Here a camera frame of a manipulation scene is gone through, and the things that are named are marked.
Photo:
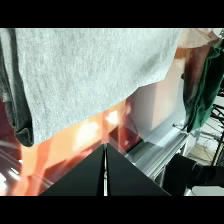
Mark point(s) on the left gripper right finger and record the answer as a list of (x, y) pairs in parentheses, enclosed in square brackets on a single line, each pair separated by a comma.
[(130, 180)]

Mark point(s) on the dark green garment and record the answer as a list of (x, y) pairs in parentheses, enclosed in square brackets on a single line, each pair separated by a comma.
[(205, 96)]

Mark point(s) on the silver frame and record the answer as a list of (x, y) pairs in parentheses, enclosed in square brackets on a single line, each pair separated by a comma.
[(161, 153)]

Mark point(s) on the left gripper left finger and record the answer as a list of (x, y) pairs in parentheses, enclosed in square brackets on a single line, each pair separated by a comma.
[(83, 180)]

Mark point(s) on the grey T-shirt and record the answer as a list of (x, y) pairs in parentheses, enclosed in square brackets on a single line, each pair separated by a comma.
[(83, 76)]

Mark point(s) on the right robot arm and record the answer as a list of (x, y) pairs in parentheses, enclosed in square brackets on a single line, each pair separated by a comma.
[(193, 175)]

